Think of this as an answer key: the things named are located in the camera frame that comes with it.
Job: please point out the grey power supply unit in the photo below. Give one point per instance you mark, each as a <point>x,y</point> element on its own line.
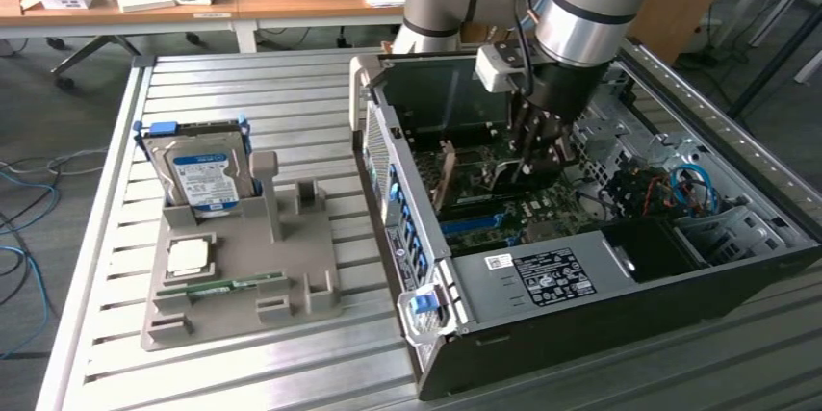
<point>489,295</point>

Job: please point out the green RAM stick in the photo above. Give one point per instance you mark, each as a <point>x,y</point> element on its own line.
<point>213,288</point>

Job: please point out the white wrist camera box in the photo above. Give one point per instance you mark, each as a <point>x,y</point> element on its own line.
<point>498,71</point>

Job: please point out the slanted metal disk bay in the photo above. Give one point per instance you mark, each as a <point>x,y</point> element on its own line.
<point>732,233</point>

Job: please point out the blue expansion slot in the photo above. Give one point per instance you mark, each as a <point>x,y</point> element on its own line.
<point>472,224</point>

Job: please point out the grey plastic parts rack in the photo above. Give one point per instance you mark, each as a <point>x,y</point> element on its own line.
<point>257,286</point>

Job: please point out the black and grey PC case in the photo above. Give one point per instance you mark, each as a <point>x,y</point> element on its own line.
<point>578,348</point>

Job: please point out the silver CPU chip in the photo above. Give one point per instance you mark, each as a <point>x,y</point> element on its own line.
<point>190,257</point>

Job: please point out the green motherboard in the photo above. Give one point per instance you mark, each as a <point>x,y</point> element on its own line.
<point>553,218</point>

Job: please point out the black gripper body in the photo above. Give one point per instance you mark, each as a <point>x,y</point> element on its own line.
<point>565,88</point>

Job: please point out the perforated metal disk bay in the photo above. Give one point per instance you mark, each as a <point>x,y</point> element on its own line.
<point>604,141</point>

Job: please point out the grey desk leg with casters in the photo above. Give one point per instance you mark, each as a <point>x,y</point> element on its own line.
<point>97,47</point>

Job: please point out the blue case latch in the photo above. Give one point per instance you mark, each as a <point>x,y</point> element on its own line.
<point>423,302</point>

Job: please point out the hard disk in blue carrier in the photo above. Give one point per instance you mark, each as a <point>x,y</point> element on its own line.
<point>202,175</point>

